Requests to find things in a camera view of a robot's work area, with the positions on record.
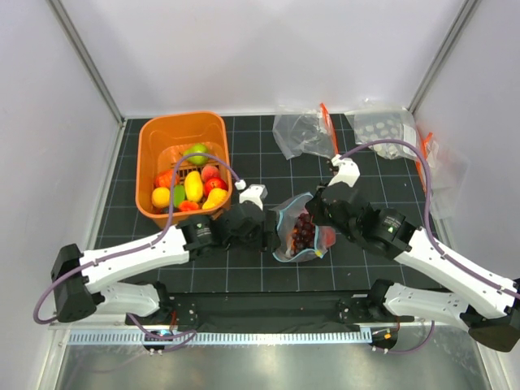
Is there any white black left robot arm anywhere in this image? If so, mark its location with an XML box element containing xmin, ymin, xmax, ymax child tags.
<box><xmin>50</xmin><ymin>201</ymin><xmax>280</xmax><ymax>325</ymax></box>

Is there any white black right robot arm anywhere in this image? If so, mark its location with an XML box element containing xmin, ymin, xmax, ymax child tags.
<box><xmin>305</xmin><ymin>183</ymin><xmax>519</xmax><ymax>353</ymax></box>

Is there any clear bag with white pieces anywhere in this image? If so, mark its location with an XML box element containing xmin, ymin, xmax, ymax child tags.
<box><xmin>344</xmin><ymin>99</ymin><xmax>420</xmax><ymax>150</ymax></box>

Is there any aluminium front rail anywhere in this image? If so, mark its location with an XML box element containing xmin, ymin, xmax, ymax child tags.
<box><xmin>48</xmin><ymin>290</ymin><xmax>495</xmax><ymax>331</ymax></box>

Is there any purple grape bunch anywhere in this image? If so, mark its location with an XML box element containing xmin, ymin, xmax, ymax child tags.
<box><xmin>290</xmin><ymin>213</ymin><xmax>316</xmax><ymax>255</ymax></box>

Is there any yellow pear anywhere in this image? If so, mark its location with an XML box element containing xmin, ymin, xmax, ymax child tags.
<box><xmin>202</xmin><ymin>188</ymin><xmax>228</xmax><ymax>210</ymax></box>

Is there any aluminium frame post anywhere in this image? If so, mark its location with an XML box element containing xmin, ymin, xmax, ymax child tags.
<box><xmin>45</xmin><ymin>0</ymin><xmax>124</xmax><ymax>127</ymax></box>
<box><xmin>408</xmin><ymin>0</ymin><xmax>482</xmax><ymax>115</ymax></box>

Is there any yellow orange lemon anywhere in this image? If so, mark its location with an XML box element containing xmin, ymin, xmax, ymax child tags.
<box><xmin>151</xmin><ymin>187</ymin><xmax>171</xmax><ymax>210</ymax></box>

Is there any yellow mango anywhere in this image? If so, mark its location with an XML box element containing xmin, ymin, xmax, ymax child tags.
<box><xmin>184</xmin><ymin>171</ymin><xmax>204</xmax><ymax>202</ymax></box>

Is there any right aluminium frame post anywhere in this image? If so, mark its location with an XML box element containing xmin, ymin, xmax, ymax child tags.
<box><xmin>408</xmin><ymin>0</ymin><xmax>482</xmax><ymax>115</ymax></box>

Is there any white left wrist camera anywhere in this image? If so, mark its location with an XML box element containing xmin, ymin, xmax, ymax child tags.
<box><xmin>235</xmin><ymin>180</ymin><xmax>268</xmax><ymax>210</ymax></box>

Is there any clear blue-zip bag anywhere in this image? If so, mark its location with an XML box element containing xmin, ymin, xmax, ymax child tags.
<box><xmin>273</xmin><ymin>193</ymin><xmax>336</xmax><ymax>263</ymax></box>

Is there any orange plastic basket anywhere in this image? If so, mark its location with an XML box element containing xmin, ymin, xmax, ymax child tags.
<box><xmin>135</xmin><ymin>111</ymin><xmax>230</xmax><ymax>228</ymax></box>

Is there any red apple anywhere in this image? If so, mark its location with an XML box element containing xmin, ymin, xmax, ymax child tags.
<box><xmin>203</xmin><ymin>177</ymin><xmax>228</xmax><ymax>197</ymax></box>
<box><xmin>318</xmin><ymin>226</ymin><xmax>336</xmax><ymax>248</ymax></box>

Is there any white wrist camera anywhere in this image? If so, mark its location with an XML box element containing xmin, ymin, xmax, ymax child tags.
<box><xmin>327</xmin><ymin>154</ymin><xmax>360</xmax><ymax>188</ymax></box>
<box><xmin>235</xmin><ymin>180</ymin><xmax>268</xmax><ymax>210</ymax></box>

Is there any green pear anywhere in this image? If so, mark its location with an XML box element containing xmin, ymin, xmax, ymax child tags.
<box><xmin>183</xmin><ymin>143</ymin><xmax>209</xmax><ymax>167</ymax></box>

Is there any clear orange-zip bag far right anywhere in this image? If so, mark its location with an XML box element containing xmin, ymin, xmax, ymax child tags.
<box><xmin>420</xmin><ymin>132</ymin><xmax>470</xmax><ymax>219</ymax></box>

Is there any pink peach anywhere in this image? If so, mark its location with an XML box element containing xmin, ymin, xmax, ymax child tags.
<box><xmin>201</xmin><ymin>164</ymin><xmax>220</xmax><ymax>183</ymax></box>

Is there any orange pumpkin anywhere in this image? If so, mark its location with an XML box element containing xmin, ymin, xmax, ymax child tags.
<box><xmin>154</xmin><ymin>169</ymin><xmax>180</xmax><ymax>189</ymax></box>

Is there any red orange tomato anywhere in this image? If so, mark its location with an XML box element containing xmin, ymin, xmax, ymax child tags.
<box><xmin>177</xmin><ymin>200</ymin><xmax>200</xmax><ymax>212</ymax></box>

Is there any left aluminium frame post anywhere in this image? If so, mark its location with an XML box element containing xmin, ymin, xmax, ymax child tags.
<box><xmin>45</xmin><ymin>0</ymin><xmax>124</xmax><ymax>127</ymax></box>

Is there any clear orange-zip bag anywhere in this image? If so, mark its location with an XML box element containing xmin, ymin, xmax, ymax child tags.
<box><xmin>272</xmin><ymin>103</ymin><xmax>338</xmax><ymax>160</ymax></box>
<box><xmin>420</xmin><ymin>132</ymin><xmax>470</xmax><ymax>219</ymax></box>

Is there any black grid mat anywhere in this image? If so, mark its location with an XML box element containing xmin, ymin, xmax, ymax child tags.
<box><xmin>95</xmin><ymin>115</ymin><xmax>436</xmax><ymax>293</ymax></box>

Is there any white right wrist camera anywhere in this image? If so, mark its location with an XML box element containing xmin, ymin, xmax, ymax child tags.
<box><xmin>327</xmin><ymin>154</ymin><xmax>360</xmax><ymax>188</ymax></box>

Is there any green pepper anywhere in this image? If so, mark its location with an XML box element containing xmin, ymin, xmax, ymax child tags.
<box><xmin>171</xmin><ymin>184</ymin><xmax>186</xmax><ymax>208</ymax></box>

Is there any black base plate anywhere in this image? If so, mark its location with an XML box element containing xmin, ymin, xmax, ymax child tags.
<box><xmin>139</xmin><ymin>290</ymin><xmax>414</xmax><ymax>328</ymax></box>

